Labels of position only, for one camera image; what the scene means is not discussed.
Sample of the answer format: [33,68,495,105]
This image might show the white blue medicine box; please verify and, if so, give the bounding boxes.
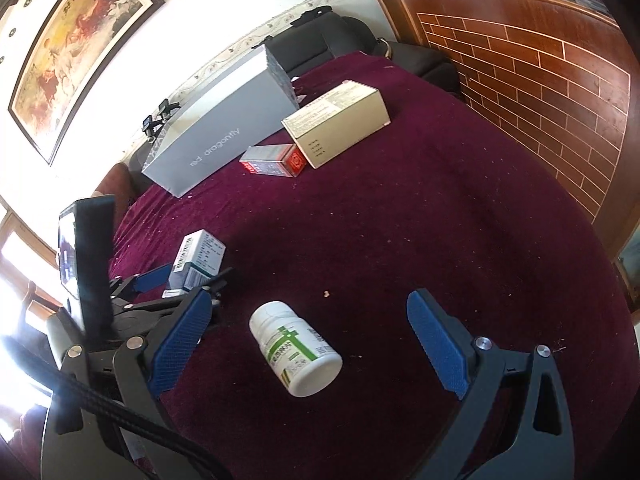
[163,230,226,298]

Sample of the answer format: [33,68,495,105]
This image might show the white green medicine bottle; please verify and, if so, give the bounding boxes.
[248,301,343,398]

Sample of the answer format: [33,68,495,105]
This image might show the black clamp on sofa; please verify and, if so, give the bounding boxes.
[158,99,180,122]
[142,115,164,143]

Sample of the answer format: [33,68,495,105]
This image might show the maroon velvet tablecloth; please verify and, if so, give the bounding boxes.
[110,53,639,479]

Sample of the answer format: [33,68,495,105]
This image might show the grey shoe box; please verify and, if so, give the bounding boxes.
[142,46,298,198]

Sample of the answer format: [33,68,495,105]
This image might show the red silver small box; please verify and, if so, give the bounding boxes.
[240,143,307,178]

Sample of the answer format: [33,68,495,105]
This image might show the framed horse painting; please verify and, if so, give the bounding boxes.
[8,0,164,165]

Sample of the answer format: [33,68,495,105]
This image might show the beige cardboard box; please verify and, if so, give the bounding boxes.
[282,80,390,169]

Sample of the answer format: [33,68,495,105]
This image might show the black braided cable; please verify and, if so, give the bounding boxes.
[0,336,231,480]

